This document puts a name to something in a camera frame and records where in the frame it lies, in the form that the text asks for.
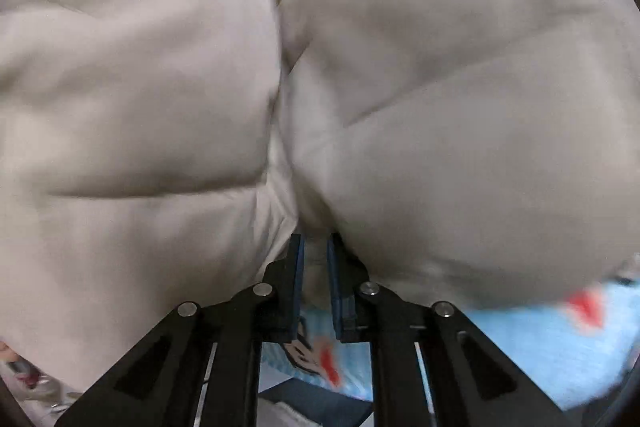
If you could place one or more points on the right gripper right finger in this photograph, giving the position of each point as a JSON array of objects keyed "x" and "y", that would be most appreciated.
[{"x": 346, "y": 274}]

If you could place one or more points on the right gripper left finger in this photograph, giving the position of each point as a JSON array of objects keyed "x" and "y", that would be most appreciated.
[{"x": 282, "y": 307}]

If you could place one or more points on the beige puffer down jacket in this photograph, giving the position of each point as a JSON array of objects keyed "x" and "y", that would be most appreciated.
[{"x": 156, "y": 151}]

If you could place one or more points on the blue monkey print blanket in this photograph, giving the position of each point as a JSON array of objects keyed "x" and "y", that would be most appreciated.
[{"x": 540, "y": 351}]

